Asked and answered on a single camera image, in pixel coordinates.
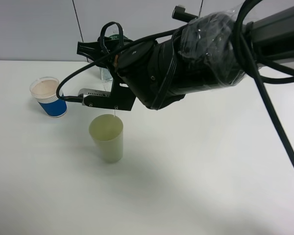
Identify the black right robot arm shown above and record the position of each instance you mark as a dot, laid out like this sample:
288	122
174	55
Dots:
198	57

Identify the blue paper cup clear lid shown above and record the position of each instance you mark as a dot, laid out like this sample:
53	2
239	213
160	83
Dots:
44	91

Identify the light green plastic cup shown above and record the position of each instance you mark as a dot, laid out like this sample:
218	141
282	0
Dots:
107	133

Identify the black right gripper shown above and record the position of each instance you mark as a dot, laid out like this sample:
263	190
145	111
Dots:
121	98

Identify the clear bottle green label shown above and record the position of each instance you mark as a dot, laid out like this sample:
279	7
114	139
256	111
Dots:
111	38

